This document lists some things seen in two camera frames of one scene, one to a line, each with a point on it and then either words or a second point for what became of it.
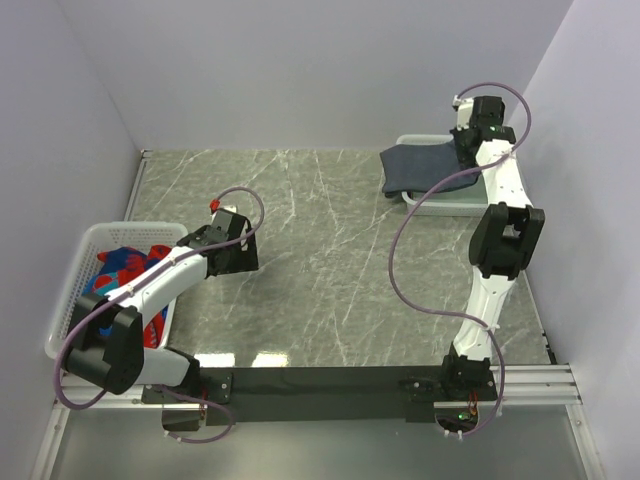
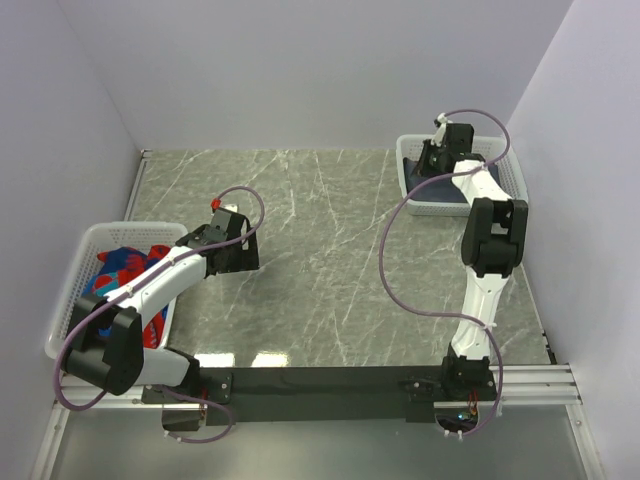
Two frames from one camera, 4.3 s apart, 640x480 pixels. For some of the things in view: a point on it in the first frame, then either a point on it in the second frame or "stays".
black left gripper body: x=241 y=260 stays
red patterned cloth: x=118 y=265 stays
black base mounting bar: x=316 y=394 stays
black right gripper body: x=459 y=141 -> x=430 y=159
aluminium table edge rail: x=144 y=156 stays
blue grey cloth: x=414 y=168 -> x=440 y=191
